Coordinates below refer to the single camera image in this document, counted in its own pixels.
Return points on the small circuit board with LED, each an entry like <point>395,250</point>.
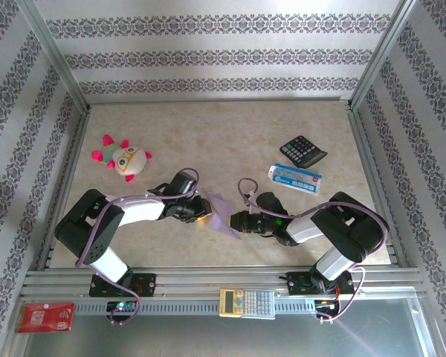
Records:
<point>120,305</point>

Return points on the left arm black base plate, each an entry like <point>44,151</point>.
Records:
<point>148,284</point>

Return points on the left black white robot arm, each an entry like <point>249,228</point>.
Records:
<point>85,230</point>

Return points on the shiny metal sheet panel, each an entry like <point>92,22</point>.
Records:
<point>208,338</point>

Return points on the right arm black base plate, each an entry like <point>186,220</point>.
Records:
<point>295,284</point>

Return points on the blue white cardboard box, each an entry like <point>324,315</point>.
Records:
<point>297,179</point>

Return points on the black desk calculator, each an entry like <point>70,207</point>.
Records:
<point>303,150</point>

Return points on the red foil packet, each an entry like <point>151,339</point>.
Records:
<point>44,318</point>

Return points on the plush toy with pink feet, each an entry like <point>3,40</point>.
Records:
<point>128,160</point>

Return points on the thin aluminium frame rail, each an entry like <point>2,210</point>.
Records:
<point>215,100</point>

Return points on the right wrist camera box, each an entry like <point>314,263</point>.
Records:
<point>250,193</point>

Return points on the aluminium frame post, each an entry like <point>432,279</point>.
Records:
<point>55,56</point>
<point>381,56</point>

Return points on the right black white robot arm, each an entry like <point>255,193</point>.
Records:
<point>353,230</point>

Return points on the wide aluminium base rail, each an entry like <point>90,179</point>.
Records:
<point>215,277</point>

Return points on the yellow grey scientific calculator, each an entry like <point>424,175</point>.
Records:
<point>245,303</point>

